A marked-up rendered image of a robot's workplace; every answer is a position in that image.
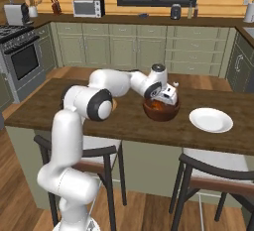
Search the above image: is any brown wooden bowl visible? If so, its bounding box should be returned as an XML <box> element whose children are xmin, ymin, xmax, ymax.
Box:
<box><xmin>142</xmin><ymin>95</ymin><xmax>182</xmax><ymax>123</ymax></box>

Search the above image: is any white pot with tools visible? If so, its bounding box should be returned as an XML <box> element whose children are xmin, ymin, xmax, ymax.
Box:
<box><xmin>25</xmin><ymin>0</ymin><xmax>44</xmax><ymax>19</ymax></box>

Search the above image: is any white toaster oven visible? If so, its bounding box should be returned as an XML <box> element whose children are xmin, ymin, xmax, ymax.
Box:
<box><xmin>72</xmin><ymin>0</ymin><xmax>106</xmax><ymax>19</ymax></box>

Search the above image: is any white paper towel roll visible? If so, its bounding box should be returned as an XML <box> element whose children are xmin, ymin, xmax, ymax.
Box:
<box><xmin>242</xmin><ymin>2</ymin><xmax>254</xmax><ymax>24</ymax></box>

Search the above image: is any white round plate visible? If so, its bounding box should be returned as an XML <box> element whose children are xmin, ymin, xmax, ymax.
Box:
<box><xmin>189</xmin><ymin>107</ymin><xmax>234</xmax><ymax>134</ymax></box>

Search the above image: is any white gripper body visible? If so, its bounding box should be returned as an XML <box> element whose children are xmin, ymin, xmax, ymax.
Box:
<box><xmin>156</xmin><ymin>92</ymin><xmax>179</xmax><ymax>106</ymax></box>

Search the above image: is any green cupboard beside oven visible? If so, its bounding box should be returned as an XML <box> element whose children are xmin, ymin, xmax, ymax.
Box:
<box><xmin>34</xmin><ymin>24</ymin><xmax>60</xmax><ymax>74</ymax></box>

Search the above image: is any steel oven with hob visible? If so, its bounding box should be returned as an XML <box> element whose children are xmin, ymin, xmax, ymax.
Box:
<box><xmin>0</xmin><ymin>24</ymin><xmax>48</xmax><ymax>104</ymax></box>

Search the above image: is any brown knife block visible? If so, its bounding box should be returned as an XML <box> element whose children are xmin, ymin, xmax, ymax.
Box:
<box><xmin>50</xmin><ymin>0</ymin><xmax>63</xmax><ymax>16</ymax></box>

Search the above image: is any green base cupboard run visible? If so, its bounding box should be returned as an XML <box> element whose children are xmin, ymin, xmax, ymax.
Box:
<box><xmin>49</xmin><ymin>21</ymin><xmax>238</xmax><ymax>76</ymax></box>

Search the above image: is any black stool with white seat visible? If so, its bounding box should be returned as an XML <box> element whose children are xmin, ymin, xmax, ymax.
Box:
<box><xmin>168</xmin><ymin>147</ymin><xmax>254</xmax><ymax>231</ymax></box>
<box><xmin>33</xmin><ymin>134</ymin><xmax>129</xmax><ymax>231</ymax></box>

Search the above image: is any black round jar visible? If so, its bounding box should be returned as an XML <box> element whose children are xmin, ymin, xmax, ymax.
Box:
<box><xmin>170</xmin><ymin>3</ymin><xmax>183</xmax><ymax>21</ymax></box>

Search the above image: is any brown chicken drumstick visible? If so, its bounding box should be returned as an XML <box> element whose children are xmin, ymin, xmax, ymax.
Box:
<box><xmin>147</xmin><ymin>81</ymin><xmax>181</xmax><ymax>111</ymax></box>

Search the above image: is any green island cabinet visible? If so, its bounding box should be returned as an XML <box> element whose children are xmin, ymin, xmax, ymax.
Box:
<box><xmin>4</xmin><ymin>125</ymin><xmax>254</xmax><ymax>210</ymax></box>

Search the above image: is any grey coffee machine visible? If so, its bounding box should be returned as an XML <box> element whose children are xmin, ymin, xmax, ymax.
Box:
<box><xmin>3</xmin><ymin>2</ymin><xmax>35</xmax><ymax>27</ymax></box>

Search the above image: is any green side cupboard run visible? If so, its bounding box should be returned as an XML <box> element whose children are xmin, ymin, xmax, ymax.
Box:
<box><xmin>225</xmin><ymin>31</ymin><xmax>254</xmax><ymax>94</ymax></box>

